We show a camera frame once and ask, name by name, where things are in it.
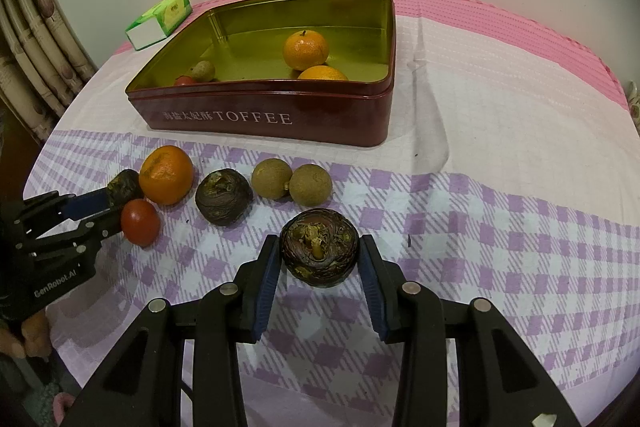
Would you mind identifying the person's left hand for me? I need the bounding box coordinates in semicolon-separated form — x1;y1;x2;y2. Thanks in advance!
0;312;51;360

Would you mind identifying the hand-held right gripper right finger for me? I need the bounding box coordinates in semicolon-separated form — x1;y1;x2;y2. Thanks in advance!
360;234;583;427

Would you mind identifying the brown longan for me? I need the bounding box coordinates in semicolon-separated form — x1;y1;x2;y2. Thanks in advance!
251;158;293;200
189;60;217;84
288;163;333;208

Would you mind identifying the purple checked tablecloth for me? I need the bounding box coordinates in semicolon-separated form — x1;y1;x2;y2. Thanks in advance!
22;14;640;427

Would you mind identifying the fuzzy green mat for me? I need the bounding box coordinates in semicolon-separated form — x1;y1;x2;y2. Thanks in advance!
22;382;63;427

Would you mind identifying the green tissue box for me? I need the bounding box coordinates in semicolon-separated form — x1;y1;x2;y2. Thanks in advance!
125;0;193;51

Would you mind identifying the beige patterned curtain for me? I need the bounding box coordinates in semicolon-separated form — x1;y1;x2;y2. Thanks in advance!
0;0;98;142

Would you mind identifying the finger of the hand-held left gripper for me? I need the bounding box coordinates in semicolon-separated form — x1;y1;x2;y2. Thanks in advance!
20;188;113;235
27;206;125;261

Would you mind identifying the dark water chestnut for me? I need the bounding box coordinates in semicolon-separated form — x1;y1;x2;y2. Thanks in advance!
194;168;249;227
279;208;360;289
106;169;146;208

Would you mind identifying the floral patterned cloth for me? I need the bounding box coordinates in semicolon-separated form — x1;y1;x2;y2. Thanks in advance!
627;82;640;128

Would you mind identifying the red metal tin box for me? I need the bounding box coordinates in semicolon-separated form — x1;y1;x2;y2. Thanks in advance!
125;0;397;148

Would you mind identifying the pink table mat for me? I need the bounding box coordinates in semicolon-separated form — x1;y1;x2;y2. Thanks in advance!
115;0;628;108

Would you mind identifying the orange mandarin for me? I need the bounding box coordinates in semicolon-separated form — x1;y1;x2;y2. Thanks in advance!
297;65;349;82
138;145;194;206
282;30;331;71

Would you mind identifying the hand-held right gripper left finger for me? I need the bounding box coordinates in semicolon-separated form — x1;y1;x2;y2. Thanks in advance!
60;234;282;427

